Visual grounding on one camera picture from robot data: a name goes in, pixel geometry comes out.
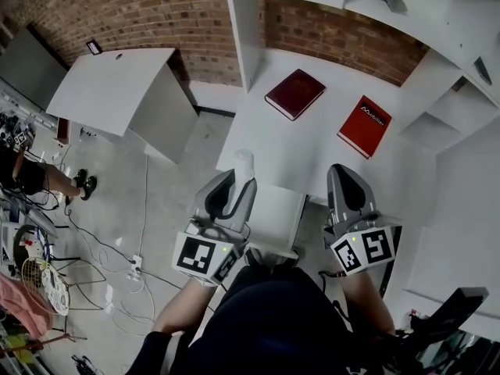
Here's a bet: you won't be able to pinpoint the person's right shoe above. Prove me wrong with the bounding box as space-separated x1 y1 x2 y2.
279 248 302 268

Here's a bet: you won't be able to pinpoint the pink cloth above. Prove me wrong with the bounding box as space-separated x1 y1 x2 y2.
0 275 55 338

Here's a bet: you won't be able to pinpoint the person's dark blue shirt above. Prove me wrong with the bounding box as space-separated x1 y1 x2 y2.
124 283 398 375

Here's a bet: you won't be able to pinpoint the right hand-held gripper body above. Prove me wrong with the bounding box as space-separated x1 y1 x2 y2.
323 209 402 276

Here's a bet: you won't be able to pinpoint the white side cabinet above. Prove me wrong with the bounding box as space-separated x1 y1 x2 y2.
45 47 198 166

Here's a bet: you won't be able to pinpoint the dark red book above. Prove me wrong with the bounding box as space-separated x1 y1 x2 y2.
264 68 327 122

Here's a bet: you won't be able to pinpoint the person's left forearm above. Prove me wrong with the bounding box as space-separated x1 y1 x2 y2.
150 279 218 338

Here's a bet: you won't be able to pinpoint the bright red book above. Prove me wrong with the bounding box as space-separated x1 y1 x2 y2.
336 95 393 160

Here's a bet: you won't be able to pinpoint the white drawer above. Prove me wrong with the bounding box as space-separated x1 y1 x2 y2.
248 184 309 260

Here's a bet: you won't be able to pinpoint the white desk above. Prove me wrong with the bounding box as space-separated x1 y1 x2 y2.
216 48 441 228

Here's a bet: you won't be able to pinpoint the white floor cable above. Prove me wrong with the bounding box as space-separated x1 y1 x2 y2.
96 248 158 336

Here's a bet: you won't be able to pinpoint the patterned round cushion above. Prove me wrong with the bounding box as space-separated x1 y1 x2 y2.
41 266 71 316

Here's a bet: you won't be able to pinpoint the black floor cable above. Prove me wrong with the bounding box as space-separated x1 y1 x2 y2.
63 205 185 291

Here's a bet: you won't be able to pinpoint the person's black trousers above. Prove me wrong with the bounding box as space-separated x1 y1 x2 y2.
222 264 326 308

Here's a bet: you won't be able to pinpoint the white arm strap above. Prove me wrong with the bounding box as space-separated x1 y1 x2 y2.
159 330 185 375

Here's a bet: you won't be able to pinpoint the wire frame chair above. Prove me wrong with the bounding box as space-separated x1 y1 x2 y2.
15 224 111 320

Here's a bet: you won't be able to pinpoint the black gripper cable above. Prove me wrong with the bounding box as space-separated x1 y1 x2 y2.
317 270 355 327

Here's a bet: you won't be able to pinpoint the person's right forearm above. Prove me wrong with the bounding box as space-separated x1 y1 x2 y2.
339 272 396 336

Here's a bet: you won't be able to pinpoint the person's left shoe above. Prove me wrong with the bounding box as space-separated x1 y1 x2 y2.
244 247 270 269

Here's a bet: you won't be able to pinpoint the person's shoe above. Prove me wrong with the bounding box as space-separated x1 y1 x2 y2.
244 247 270 269
279 248 302 268

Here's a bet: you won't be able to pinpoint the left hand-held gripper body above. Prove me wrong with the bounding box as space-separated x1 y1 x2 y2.
172 209 251 287

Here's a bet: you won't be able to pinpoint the red metal stand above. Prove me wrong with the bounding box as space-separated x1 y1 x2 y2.
0 332 89 363

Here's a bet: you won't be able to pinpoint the red-brown board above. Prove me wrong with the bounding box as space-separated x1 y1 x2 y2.
56 117 72 147

